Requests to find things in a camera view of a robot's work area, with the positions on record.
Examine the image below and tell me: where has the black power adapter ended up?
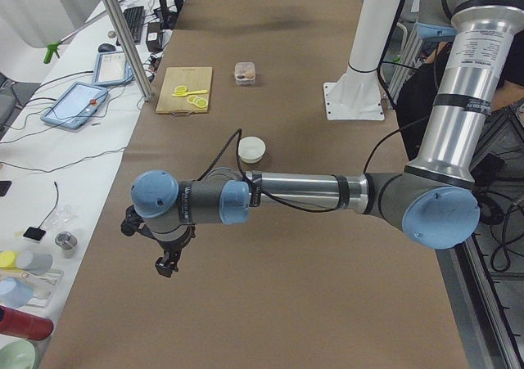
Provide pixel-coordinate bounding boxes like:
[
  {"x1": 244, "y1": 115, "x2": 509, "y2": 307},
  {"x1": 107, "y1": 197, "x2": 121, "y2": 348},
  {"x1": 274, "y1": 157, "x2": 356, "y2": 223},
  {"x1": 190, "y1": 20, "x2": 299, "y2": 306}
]
[{"x1": 146, "y1": 22, "x2": 163, "y2": 53}]

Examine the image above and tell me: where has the white ceramic bowl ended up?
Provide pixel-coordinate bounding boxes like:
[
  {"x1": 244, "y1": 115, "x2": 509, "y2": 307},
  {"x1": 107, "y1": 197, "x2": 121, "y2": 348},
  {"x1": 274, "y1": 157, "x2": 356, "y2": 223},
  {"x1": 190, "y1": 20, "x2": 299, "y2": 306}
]
[{"x1": 238, "y1": 136, "x2": 266, "y2": 164}]

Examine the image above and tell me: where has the bamboo cutting board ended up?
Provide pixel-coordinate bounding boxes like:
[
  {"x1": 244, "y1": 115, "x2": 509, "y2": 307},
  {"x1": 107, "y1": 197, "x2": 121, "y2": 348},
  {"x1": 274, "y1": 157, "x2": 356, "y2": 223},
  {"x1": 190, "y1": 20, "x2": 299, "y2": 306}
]
[{"x1": 156, "y1": 66, "x2": 213, "y2": 115}]

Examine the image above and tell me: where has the yellow plastic knife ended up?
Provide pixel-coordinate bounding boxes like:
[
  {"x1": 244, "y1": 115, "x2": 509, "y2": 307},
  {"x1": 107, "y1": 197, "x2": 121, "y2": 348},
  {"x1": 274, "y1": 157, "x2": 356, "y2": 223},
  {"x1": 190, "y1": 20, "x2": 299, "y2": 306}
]
[{"x1": 171, "y1": 89, "x2": 209, "y2": 97}]

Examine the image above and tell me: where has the black keyboard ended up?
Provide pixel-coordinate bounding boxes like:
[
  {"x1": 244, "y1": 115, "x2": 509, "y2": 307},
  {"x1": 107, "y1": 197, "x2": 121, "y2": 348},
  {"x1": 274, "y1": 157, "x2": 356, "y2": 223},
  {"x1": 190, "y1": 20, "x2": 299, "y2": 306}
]
[{"x1": 123, "y1": 6, "x2": 145, "y2": 44}]

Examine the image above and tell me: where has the clear plastic egg box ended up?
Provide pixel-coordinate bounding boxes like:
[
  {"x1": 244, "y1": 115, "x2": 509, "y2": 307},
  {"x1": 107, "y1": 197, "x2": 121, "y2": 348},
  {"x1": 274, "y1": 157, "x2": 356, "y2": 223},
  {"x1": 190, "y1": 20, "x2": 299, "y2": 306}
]
[{"x1": 234, "y1": 61, "x2": 256, "y2": 86}]

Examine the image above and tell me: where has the small black square sensor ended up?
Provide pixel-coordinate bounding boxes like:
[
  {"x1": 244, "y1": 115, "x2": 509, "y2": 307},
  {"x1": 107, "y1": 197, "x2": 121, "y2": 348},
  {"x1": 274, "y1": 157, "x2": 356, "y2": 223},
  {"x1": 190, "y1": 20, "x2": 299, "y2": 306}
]
[{"x1": 23, "y1": 227, "x2": 46, "y2": 242}]

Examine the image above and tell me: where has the red cylinder bottle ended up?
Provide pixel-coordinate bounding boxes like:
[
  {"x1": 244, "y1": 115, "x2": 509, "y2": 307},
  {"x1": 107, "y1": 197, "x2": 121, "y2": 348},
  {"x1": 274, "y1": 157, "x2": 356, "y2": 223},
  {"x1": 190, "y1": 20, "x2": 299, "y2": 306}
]
[{"x1": 0, "y1": 306, "x2": 54, "y2": 341}]

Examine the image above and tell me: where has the aluminium frame post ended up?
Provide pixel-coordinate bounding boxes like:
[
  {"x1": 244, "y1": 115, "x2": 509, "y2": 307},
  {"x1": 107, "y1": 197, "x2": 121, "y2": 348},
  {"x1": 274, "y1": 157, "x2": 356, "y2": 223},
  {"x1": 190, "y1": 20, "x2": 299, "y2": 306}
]
[{"x1": 102, "y1": 0, "x2": 153, "y2": 101}]

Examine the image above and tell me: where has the grey plastic cup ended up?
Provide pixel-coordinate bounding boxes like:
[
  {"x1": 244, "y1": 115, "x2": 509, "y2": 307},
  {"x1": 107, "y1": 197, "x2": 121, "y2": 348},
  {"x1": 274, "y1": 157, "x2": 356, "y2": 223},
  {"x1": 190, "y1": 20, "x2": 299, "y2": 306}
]
[{"x1": 16, "y1": 251, "x2": 53, "y2": 275}]

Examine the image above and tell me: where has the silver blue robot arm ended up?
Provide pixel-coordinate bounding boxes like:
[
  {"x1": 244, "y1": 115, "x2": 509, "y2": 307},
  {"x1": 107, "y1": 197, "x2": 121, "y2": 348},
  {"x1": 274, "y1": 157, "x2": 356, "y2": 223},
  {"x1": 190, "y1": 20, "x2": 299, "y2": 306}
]
[{"x1": 121, "y1": 0, "x2": 523, "y2": 277}]

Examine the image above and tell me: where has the yellow plastic cup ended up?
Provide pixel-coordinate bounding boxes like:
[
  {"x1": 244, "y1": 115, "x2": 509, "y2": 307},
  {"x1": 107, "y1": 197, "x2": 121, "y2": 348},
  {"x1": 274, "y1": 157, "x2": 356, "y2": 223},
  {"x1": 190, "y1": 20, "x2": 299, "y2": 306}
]
[{"x1": 0, "y1": 250, "x2": 19, "y2": 269}]

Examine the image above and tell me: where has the computer mouse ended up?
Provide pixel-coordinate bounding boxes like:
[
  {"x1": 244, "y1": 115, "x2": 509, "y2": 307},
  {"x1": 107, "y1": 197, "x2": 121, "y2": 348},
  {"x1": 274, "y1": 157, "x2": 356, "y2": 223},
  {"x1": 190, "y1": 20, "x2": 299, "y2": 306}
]
[{"x1": 97, "y1": 43, "x2": 116, "y2": 52}]

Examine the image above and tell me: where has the black camera cable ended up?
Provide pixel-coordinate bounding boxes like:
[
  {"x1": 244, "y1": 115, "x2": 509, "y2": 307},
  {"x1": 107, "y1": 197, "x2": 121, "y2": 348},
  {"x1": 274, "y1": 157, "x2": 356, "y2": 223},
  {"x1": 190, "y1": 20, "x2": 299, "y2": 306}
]
[{"x1": 196, "y1": 117, "x2": 431, "y2": 214}]

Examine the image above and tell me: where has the green bowl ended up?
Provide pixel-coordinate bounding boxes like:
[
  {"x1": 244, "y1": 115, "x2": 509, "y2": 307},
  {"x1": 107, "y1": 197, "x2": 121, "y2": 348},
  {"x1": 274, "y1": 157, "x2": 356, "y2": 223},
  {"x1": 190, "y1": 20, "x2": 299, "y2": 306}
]
[{"x1": 0, "y1": 340, "x2": 39, "y2": 369}]

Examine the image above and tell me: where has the green clamp tool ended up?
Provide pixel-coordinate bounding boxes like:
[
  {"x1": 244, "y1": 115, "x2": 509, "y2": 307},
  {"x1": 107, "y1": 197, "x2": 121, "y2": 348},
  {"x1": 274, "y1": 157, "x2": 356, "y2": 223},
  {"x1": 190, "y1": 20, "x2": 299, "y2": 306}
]
[{"x1": 43, "y1": 42, "x2": 61, "y2": 65}]

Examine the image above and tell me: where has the blue teach pendant near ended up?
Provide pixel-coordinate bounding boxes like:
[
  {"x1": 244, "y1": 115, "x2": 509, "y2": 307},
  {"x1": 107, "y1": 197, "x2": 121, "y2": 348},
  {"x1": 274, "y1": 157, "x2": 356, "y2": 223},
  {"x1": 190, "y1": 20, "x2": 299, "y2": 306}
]
[{"x1": 41, "y1": 82, "x2": 109, "y2": 130}]

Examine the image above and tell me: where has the blue teach pendant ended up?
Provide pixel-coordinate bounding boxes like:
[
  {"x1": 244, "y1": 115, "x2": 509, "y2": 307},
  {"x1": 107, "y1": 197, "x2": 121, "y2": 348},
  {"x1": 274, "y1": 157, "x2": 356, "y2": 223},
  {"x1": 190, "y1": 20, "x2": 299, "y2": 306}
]
[
  {"x1": 92, "y1": 52, "x2": 133, "y2": 87},
  {"x1": 41, "y1": 82, "x2": 109, "y2": 130}
]

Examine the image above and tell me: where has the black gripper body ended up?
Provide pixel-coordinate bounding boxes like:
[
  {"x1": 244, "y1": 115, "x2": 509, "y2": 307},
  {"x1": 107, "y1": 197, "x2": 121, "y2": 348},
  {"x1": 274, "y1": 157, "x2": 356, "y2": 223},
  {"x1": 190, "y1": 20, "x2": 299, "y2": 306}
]
[{"x1": 153, "y1": 227, "x2": 196, "y2": 259}]

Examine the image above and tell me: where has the blue teach pendant far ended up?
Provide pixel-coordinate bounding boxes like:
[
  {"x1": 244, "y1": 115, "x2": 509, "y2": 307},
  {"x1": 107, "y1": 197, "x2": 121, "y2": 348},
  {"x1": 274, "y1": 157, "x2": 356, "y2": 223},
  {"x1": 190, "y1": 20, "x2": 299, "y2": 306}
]
[{"x1": 92, "y1": 52, "x2": 133, "y2": 87}]

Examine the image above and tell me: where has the light blue cup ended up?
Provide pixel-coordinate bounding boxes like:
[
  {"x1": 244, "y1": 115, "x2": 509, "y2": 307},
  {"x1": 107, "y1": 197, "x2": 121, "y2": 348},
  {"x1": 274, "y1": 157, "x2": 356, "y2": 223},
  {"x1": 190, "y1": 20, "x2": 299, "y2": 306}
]
[{"x1": 0, "y1": 277, "x2": 34, "y2": 308}]

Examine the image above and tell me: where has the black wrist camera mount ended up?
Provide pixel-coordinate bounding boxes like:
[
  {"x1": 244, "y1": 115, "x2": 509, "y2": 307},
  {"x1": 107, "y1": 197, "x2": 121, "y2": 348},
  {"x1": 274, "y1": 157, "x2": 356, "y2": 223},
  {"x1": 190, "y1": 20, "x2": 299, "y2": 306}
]
[{"x1": 120, "y1": 205, "x2": 154, "y2": 239}]

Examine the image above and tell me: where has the seated person in black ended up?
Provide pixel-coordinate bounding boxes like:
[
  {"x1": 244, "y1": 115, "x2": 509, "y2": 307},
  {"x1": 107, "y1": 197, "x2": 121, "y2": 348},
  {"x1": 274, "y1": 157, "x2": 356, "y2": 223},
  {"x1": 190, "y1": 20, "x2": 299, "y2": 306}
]
[{"x1": 396, "y1": 29, "x2": 524, "y2": 161}]

